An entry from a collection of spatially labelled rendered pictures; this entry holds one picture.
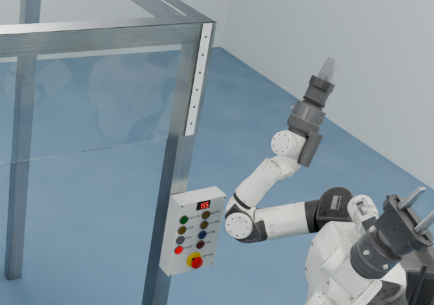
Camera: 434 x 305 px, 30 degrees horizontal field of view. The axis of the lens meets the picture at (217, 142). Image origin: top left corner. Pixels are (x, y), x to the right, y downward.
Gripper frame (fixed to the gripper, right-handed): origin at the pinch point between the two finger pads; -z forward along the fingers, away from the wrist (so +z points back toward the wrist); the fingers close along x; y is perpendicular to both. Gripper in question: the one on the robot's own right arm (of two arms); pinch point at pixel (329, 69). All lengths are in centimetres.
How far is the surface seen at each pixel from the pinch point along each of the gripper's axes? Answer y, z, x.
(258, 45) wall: 123, -6, -414
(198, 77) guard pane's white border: 31.8, 16.5, 2.8
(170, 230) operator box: 25, 63, -12
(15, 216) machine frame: 112, 109, -96
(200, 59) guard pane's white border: 32.6, 11.8, 5.1
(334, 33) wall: 62, -35, -355
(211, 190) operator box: 20, 47, -19
